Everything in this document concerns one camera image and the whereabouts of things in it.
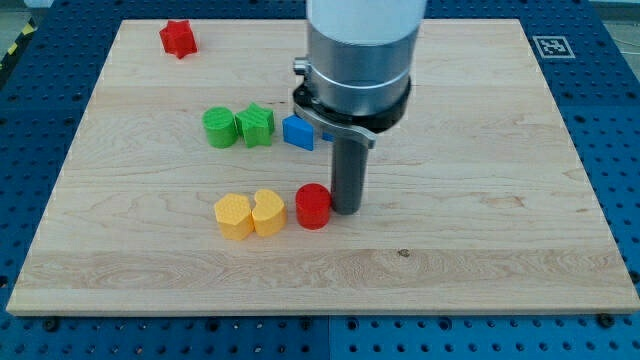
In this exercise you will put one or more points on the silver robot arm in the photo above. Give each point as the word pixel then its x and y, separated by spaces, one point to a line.
pixel 356 73

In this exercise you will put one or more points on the red cylinder block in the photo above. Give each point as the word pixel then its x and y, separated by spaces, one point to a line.
pixel 313 203

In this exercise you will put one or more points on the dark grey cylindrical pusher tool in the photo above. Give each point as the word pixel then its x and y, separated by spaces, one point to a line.
pixel 349 161

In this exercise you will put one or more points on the blue cube block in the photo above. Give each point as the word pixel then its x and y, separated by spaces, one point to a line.
pixel 298 132

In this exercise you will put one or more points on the yellow heart block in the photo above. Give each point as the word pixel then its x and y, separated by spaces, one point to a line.
pixel 269 214

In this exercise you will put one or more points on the green star block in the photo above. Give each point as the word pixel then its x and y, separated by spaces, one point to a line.
pixel 256 125

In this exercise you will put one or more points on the yellow pentagon block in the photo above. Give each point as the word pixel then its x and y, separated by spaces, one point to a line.
pixel 233 215

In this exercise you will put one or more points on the green cylinder block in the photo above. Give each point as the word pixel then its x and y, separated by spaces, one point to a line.
pixel 220 127

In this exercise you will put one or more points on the wooden board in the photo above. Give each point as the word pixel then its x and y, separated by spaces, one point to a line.
pixel 476 202

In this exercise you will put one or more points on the red star block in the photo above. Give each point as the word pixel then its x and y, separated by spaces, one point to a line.
pixel 178 38

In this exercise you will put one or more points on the white fiducial marker tag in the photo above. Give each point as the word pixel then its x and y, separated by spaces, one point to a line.
pixel 553 47

